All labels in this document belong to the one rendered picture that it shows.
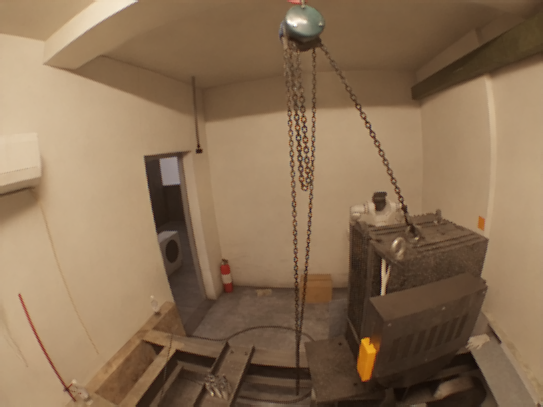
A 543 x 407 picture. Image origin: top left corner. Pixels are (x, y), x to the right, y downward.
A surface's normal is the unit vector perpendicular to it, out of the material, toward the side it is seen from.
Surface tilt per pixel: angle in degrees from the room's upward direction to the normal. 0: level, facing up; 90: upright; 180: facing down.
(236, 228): 90
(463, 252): 90
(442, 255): 90
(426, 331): 90
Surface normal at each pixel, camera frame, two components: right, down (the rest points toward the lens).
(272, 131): -0.20, 0.23
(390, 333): 0.04, 0.22
